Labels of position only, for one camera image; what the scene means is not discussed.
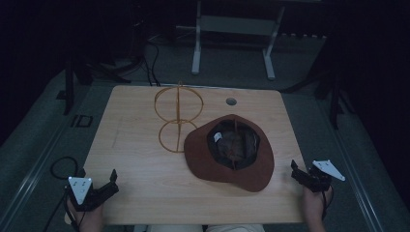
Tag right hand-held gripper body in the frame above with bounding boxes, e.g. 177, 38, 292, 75
290, 159, 346, 193

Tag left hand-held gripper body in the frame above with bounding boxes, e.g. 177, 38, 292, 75
67, 176, 120, 213

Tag brown brimmed hat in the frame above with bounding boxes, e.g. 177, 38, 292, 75
183, 113, 276, 193

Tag gold wire hat stand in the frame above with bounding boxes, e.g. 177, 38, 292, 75
153, 80, 205, 155

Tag person's right hand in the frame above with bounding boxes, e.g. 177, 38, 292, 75
302, 187, 334, 220

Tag person's left hand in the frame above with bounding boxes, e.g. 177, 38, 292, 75
66, 198, 105, 227

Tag black metal stand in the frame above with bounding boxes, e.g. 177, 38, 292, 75
62, 58, 77, 116

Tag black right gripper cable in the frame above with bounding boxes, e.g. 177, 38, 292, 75
321, 186, 335, 221

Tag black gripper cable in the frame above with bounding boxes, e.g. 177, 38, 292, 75
43, 189, 80, 232
321, 186, 335, 221

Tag black looped cable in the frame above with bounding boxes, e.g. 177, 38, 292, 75
49, 156, 80, 181

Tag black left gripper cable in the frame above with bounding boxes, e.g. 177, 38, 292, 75
43, 189, 80, 232

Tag black rectangular floor bracket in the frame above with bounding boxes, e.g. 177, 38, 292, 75
70, 114, 94, 129

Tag black floor cables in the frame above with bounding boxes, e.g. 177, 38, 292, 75
141, 41, 161, 87

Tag white metal desk frame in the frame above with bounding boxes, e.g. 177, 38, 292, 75
190, 0, 286, 81

